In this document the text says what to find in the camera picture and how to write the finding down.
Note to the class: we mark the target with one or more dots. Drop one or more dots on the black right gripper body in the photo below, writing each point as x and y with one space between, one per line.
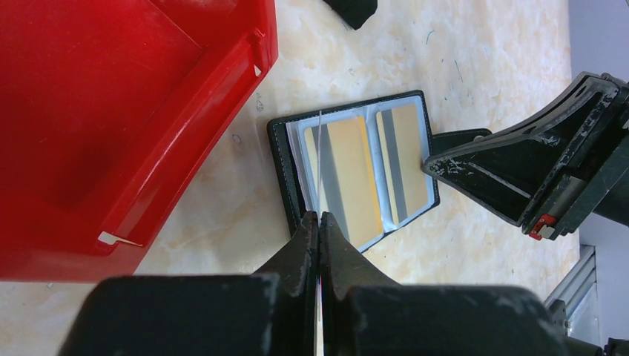
589 174

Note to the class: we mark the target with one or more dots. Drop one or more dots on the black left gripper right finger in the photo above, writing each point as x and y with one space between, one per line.
367 313

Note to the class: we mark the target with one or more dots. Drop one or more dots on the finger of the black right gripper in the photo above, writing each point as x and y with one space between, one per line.
498 170

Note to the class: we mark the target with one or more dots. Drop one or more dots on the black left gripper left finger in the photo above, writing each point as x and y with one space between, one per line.
271 311

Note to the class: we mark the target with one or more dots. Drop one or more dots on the silver credit card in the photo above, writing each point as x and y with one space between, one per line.
319 212

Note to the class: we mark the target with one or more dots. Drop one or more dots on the gold credit card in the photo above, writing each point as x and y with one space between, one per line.
349 190
399 133

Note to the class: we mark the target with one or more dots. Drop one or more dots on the black leather card holder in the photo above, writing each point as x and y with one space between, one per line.
292 164

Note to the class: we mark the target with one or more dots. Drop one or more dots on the red plastic bin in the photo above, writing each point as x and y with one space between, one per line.
108 109

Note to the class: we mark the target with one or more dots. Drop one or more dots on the black cloth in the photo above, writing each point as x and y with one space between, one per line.
354 12

